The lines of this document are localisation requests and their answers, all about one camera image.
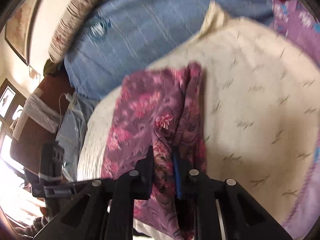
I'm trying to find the purple pink floral garment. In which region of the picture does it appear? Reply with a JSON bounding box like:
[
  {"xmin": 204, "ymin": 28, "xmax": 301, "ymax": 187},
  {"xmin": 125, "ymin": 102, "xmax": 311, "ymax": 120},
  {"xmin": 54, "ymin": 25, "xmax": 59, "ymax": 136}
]
[{"xmin": 101, "ymin": 62, "xmax": 207, "ymax": 239}]

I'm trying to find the brown wooden headboard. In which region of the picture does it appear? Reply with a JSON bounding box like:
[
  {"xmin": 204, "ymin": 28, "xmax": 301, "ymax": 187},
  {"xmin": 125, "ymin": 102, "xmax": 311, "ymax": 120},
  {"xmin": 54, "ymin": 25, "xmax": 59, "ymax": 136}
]
[{"xmin": 10, "ymin": 73, "xmax": 74, "ymax": 175}]

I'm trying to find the cream patterned quilt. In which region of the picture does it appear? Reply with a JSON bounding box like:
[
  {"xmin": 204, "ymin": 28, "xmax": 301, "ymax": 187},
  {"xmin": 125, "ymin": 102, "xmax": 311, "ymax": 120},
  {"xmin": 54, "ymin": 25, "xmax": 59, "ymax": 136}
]
[{"xmin": 77, "ymin": 2, "xmax": 319, "ymax": 239}]

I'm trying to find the blue plaid pillow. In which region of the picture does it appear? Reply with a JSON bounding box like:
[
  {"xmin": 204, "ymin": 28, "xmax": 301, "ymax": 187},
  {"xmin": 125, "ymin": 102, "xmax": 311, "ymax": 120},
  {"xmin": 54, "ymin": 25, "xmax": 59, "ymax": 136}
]
[{"xmin": 64, "ymin": 0, "xmax": 273, "ymax": 100}]

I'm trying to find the beige striped floral bolster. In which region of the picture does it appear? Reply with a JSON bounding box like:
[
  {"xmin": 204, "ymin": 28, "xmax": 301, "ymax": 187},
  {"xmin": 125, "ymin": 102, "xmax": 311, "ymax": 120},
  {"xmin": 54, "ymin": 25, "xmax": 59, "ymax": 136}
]
[{"xmin": 48, "ymin": 0, "xmax": 99, "ymax": 63}]

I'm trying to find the lilac floral bedsheet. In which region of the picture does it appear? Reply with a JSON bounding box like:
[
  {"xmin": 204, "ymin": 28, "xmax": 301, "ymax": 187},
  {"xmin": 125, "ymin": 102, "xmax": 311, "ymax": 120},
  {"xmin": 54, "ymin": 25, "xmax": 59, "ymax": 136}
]
[{"xmin": 271, "ymin": 0, "xmax": 319, "ymax": 239}]

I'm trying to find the white charger cable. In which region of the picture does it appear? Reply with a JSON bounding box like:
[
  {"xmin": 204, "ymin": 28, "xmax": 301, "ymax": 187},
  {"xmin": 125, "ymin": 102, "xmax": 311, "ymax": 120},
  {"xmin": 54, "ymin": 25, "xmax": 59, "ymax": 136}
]
[{"xmin": 56, "ymin": 92, "xmax": 78, "ymax": 136}]

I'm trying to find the framed wall picture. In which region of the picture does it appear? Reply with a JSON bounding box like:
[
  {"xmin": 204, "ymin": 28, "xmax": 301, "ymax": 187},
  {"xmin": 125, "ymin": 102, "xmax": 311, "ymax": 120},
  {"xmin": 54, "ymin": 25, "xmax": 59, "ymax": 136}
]
[{"xmin": 5, "ymin": 0, "xmax": 38, "ymax": 65}]

